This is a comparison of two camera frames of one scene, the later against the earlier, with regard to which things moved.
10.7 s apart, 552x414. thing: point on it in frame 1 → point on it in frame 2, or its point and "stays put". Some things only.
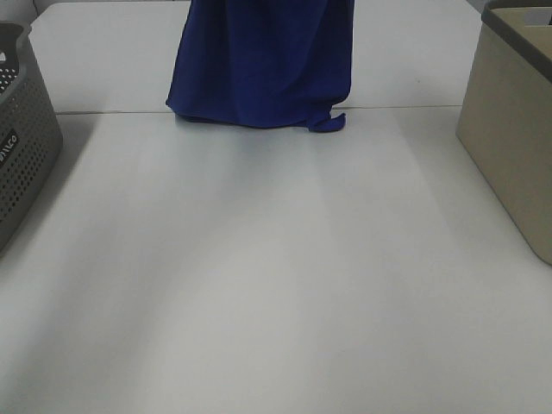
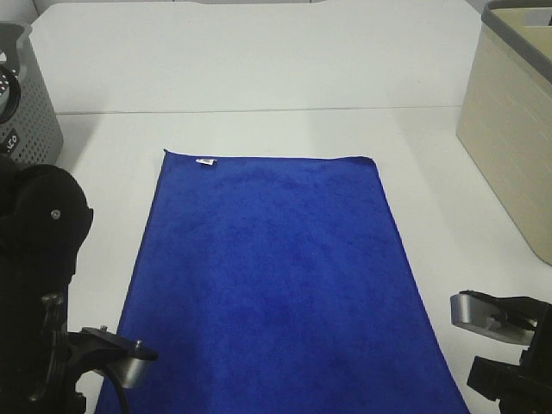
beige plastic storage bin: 504,126 stays put
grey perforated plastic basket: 30,134 stays put
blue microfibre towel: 264,63 → 275,284
